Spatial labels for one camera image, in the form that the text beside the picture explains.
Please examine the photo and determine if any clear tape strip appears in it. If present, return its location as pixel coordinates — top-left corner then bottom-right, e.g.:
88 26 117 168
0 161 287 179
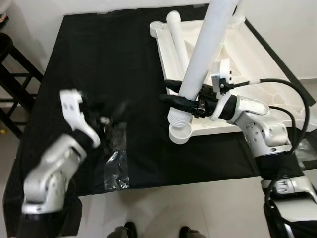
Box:
296 139 317 165
105 124 130 191

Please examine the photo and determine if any black tablecloth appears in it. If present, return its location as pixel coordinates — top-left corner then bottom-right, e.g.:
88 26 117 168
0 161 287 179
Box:
2 5 317 238

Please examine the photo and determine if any cream plastic table top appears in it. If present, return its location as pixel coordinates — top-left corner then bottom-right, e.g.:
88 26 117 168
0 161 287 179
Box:
150 12 317 145

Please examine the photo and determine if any black round stool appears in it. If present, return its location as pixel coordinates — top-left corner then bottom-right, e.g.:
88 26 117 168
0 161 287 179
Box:
0 32 43 139

